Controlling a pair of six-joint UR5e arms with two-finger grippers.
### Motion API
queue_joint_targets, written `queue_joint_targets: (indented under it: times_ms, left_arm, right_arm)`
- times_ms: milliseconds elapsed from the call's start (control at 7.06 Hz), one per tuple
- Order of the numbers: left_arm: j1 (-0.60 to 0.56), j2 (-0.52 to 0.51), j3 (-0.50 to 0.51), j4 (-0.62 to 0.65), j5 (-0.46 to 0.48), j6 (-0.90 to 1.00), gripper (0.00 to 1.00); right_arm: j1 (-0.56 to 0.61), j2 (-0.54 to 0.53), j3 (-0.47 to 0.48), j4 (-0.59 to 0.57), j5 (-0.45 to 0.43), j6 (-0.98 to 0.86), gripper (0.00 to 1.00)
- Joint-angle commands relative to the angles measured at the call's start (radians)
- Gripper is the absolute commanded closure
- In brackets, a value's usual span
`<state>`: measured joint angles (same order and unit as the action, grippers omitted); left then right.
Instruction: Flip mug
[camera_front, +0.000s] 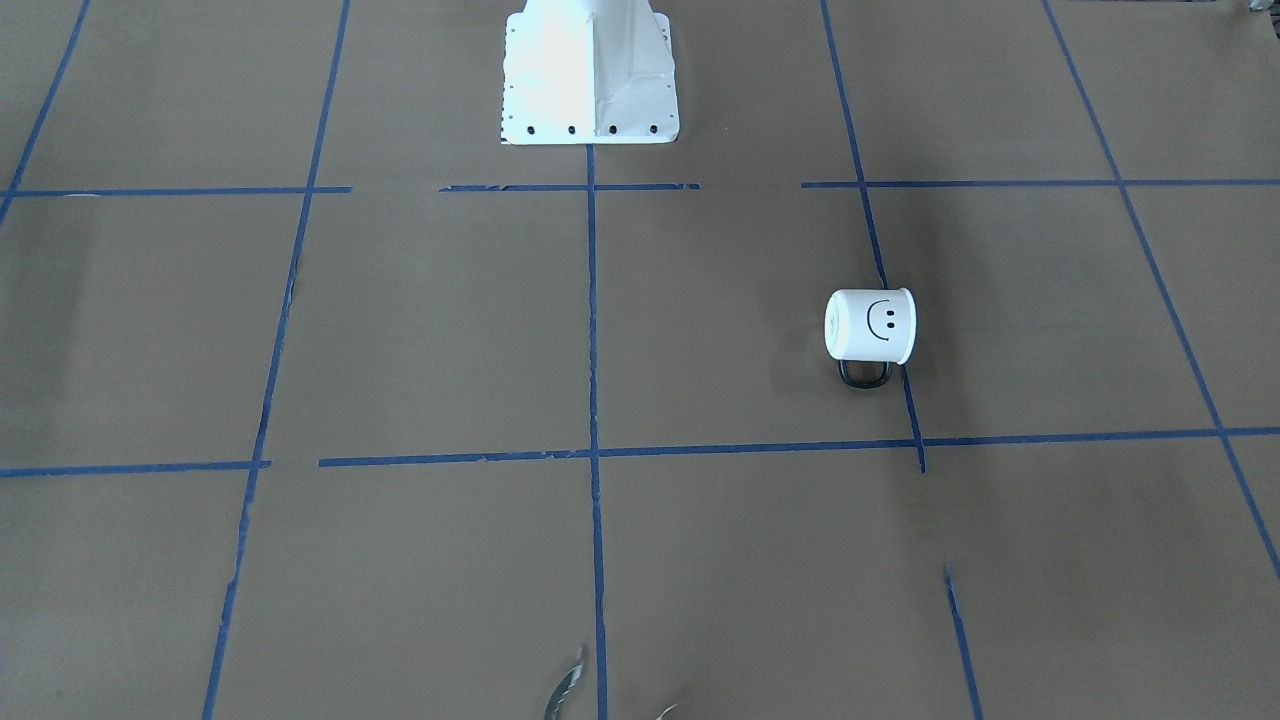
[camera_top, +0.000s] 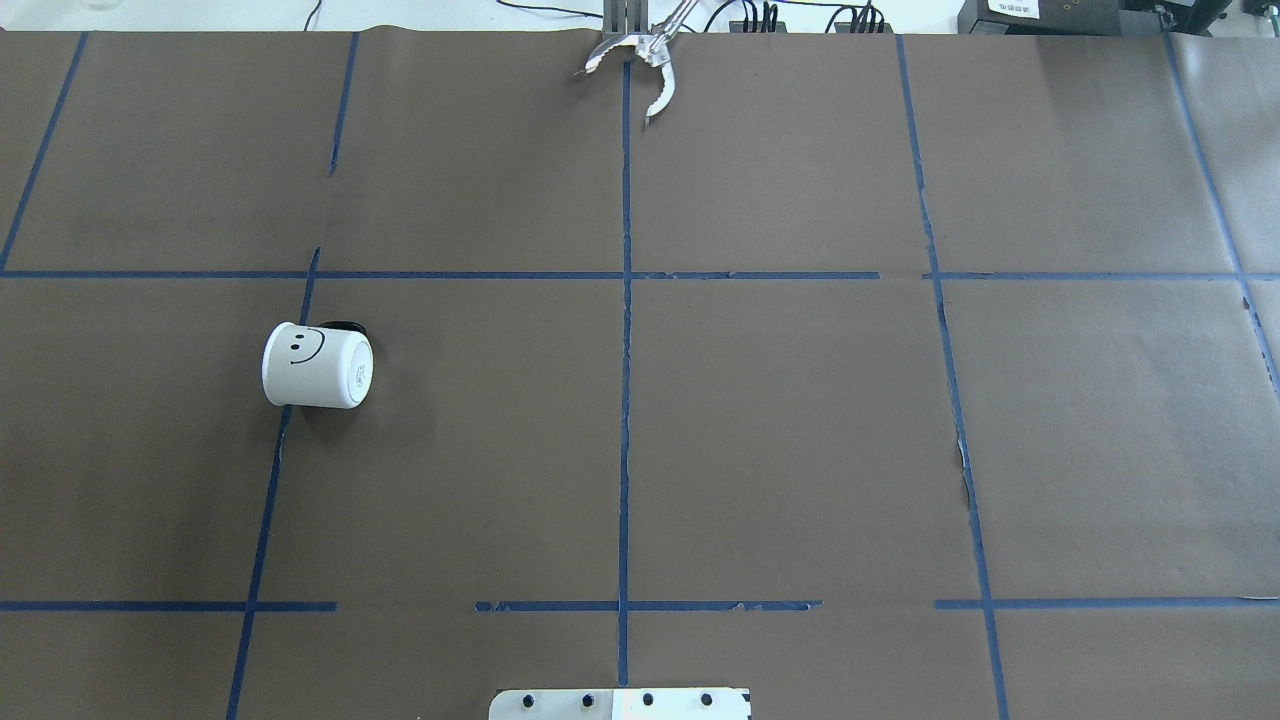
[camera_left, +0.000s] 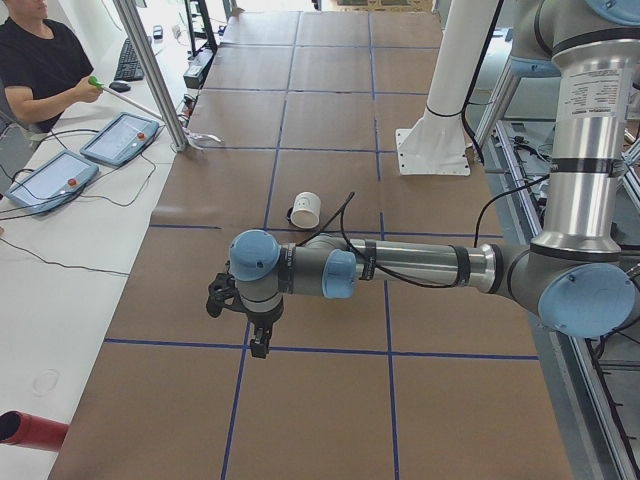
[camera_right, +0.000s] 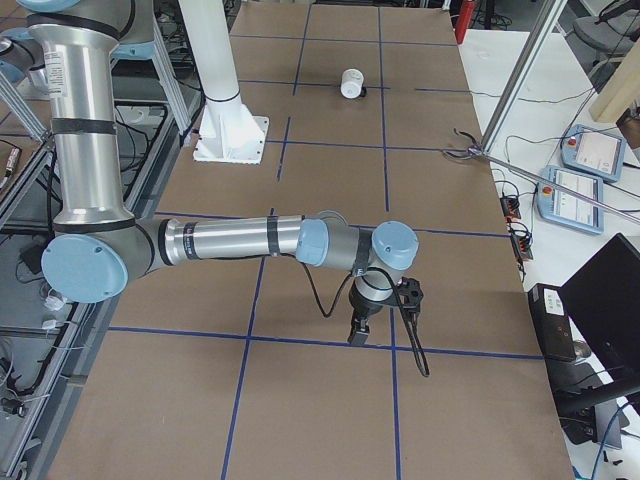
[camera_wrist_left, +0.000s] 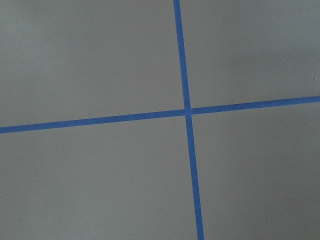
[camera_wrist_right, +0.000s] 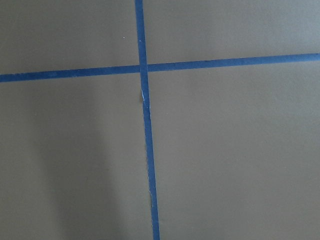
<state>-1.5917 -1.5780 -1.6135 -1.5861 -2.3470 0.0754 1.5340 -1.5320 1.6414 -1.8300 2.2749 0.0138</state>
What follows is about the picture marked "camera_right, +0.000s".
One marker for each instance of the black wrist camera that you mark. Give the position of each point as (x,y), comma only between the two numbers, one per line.
(411,295)

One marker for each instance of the red fire extinguisher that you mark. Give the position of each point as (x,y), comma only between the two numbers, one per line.
(463,21)

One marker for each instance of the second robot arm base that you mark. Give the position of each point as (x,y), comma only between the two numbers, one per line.
(22,62)

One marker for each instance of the metal reacher grabber tool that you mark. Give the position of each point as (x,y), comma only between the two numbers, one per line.
(474,151)

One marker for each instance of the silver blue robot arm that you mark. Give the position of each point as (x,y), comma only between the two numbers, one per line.
(99,246)

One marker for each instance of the aluminium frame strut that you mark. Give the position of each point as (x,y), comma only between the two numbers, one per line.
(542,28)

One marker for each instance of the wooden beam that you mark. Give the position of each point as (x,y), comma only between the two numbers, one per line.
(620,91)

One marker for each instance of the black monitor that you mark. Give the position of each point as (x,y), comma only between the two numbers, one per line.
(602,299)

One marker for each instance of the office chair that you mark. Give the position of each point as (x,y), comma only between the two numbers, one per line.
(612,32)

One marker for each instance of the black computer box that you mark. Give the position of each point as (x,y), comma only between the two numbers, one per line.
(551,323)

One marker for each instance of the white camera stand post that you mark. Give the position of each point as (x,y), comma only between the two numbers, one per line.
(228,132)

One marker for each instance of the lower teach pendant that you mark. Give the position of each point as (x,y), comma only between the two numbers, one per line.
(567,210)

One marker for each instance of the lower orange circuit board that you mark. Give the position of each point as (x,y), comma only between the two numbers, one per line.
(521,242)

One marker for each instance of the white mug black handle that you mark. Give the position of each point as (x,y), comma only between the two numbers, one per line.
(352,84)

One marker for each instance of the orange circuit board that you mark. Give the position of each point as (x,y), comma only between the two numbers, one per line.
(521,242)
(510,205)

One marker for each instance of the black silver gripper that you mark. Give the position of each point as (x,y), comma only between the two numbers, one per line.
(362,310)

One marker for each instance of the upper orange circuit board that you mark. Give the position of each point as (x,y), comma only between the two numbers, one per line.
(510,205)

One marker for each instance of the teach pendant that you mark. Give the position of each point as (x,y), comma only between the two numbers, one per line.
(567,210)
(594,152)

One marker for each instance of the upper teach pendant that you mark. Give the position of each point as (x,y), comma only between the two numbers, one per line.
(594,152)

